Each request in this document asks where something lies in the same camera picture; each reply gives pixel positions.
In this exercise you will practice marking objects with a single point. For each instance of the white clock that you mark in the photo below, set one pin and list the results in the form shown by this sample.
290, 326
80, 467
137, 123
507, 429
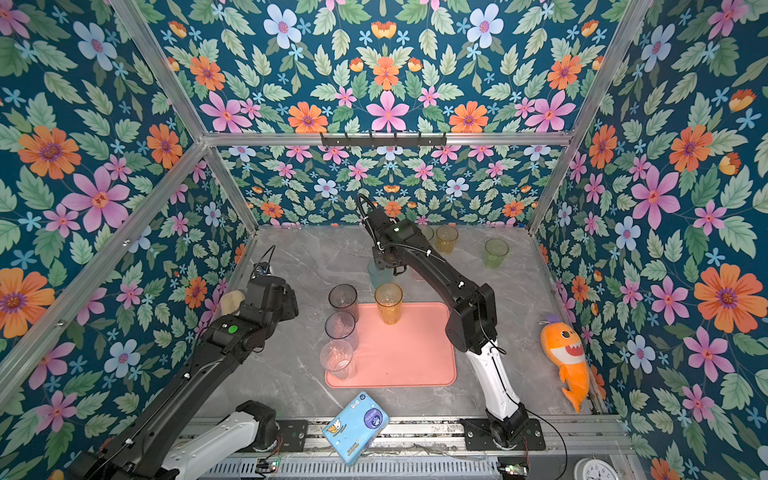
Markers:
594, 469

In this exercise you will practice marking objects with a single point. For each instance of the yellow plastic cup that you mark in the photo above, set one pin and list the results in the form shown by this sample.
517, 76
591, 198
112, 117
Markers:
389, 299

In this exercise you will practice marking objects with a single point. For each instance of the blue translucent plastic cup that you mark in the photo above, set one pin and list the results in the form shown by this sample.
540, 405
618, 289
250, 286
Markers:
341, 325

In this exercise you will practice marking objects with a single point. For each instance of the light green plastic cup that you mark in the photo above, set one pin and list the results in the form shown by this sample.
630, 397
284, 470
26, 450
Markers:
496, 251

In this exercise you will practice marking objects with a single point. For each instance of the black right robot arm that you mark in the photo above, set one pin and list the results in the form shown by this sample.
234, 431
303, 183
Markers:
471, 327

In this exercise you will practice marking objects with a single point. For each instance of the beige sponge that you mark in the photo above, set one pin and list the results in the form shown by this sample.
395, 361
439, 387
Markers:
231, 302

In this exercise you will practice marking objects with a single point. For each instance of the orange plush toy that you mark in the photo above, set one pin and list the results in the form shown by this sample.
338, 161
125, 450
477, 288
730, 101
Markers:
565, 350

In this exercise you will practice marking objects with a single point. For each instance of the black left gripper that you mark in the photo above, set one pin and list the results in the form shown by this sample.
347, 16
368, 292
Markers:
289, 299

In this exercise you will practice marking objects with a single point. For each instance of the blue cartoon box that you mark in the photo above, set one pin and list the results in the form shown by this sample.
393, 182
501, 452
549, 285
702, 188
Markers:
354, 429

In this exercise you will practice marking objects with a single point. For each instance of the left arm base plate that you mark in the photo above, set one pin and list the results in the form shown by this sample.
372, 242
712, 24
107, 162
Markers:
292, 435

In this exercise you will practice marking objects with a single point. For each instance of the amber plastic cup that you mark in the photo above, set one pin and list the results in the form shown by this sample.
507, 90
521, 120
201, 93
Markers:
446, 238

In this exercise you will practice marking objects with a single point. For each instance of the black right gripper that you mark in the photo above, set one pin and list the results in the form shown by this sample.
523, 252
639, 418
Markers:
378, 259

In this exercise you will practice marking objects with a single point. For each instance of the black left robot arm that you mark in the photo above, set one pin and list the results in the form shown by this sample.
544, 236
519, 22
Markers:
144, 449

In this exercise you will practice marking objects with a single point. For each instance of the pink rectangular tray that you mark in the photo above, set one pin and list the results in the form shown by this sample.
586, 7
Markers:
415, 352

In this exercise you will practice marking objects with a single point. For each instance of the clear plastic cup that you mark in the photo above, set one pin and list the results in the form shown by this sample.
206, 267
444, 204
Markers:
337, 359

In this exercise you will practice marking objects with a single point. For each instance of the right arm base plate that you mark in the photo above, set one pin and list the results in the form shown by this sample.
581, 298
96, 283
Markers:
484, 435

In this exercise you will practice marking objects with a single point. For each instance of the olive green plastic cup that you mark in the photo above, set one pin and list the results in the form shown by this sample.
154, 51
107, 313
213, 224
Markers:
428, 232

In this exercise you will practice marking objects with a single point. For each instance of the black hook rail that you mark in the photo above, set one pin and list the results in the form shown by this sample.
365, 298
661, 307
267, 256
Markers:
371, 140

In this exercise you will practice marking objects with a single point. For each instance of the teal plastic cup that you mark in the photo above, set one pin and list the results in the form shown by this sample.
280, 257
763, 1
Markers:
378, 277

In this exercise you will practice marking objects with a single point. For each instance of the dark grey plastic cup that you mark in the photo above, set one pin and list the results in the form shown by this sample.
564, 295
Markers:
344, 298

